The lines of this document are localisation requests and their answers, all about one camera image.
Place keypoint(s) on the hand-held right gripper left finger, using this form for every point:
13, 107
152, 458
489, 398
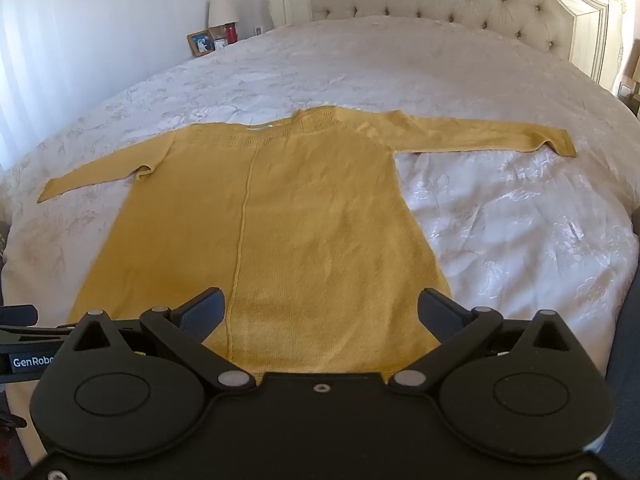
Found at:
204, 312

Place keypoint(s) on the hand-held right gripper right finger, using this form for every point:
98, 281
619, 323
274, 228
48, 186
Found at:
440, 314

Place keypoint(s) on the yellow knit sweater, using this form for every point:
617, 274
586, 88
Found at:
310, 220

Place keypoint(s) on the white bed with bedspread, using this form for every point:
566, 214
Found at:
510, 220

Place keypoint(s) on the red candle jar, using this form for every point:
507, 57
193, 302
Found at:
231, 33

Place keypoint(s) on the white table lamp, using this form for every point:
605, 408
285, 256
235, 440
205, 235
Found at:
222, 9

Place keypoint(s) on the small dark picture frame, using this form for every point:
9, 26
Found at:
221, 43

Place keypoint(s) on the wooden picture frame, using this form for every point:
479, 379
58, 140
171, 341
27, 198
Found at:
201, 43

